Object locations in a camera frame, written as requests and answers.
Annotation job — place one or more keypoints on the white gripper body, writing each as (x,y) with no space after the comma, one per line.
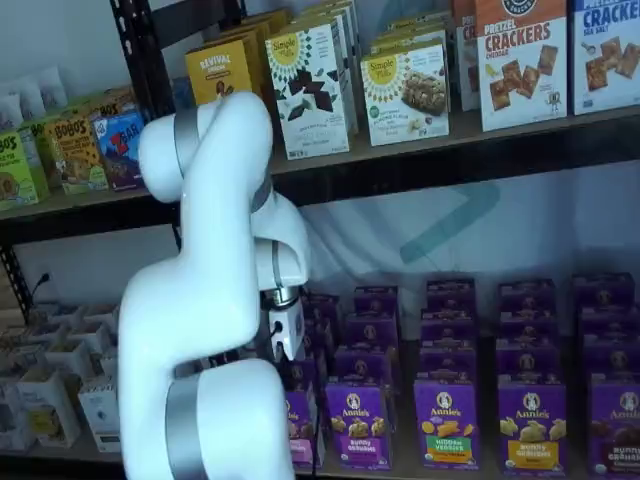
(289,332)

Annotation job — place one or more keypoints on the purple Annie's box pink patch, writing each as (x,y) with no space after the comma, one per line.
(305,375)
(320,340)
(322,307)
(304,430)

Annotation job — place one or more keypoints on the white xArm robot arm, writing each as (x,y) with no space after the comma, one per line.
(200,250)

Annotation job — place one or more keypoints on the purple Annie's box green patch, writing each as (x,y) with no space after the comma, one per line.
(445,430)
(447,365)
(447,330)
(450,295)

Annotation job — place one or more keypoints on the white printed carton box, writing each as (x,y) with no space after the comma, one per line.
(100,420)
(97,335)
(47,410)
(15,420)
(22,360)
(111,367)

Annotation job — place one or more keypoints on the Simple Mills chocolate thins box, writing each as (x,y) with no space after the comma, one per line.
(315,20)
(310,130)

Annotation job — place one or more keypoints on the black metal shelf rack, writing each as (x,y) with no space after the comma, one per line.
(450,175)
(75,225)

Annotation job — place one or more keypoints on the purple Annie's box yellow patch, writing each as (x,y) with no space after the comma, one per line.
(532,430)
(527,295)
(527,365)
(527,327)

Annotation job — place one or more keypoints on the blue Z Bar box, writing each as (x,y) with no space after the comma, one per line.
(117,150)

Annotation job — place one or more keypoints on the Simple Mills soft bar box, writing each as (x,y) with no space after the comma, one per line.
(405,39)
(405,100)
(415,25)

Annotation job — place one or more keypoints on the yellow Revival box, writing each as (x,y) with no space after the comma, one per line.
(215,70)
(272,22)
(257,60)

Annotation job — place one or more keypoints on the yellow Bobo's box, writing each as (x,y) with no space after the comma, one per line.
(112,105)
(77,155)

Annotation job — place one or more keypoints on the green Bobo's box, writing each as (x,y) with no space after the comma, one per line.
(17,175)
(37,150)

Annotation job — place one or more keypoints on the purple Annie's chocolate grahams box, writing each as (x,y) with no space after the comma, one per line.
(602,292)
(607,327)
(612,365)
(617,430)

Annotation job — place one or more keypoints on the orange pretzel crackers box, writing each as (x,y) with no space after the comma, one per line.
(467,60)
(520,75)

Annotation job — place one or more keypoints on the blue sea salt crackers box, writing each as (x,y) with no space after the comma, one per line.
(607,65)

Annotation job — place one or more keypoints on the teal tape strip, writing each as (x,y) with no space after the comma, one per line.
(450,223)

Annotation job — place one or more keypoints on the white backdrop sheet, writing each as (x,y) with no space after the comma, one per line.
(550,225)

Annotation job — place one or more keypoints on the white pouch bag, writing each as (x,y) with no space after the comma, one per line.
(31,100)
(54,87)
(11,115)

